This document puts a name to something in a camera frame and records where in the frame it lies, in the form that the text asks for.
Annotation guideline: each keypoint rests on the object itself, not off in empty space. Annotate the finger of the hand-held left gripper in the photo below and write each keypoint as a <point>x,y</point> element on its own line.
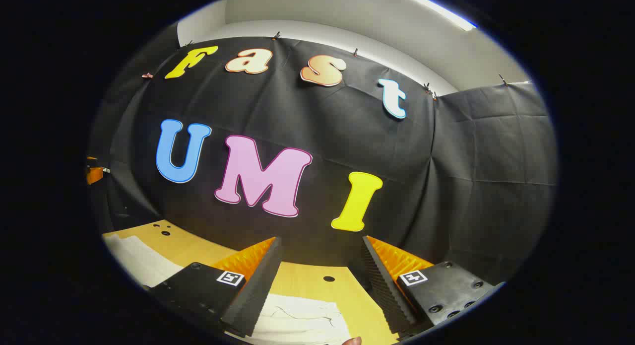
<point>94,173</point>

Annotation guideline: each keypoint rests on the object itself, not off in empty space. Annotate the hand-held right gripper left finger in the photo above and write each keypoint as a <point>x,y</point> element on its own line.
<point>258,290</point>

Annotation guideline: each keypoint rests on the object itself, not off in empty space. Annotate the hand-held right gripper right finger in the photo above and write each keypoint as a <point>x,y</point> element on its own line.
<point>382,285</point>

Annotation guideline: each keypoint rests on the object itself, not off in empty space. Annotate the white jeans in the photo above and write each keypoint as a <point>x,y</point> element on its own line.
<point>144,260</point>

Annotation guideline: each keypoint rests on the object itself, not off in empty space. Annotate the black backdrop cloth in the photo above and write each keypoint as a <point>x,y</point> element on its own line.
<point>347,136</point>

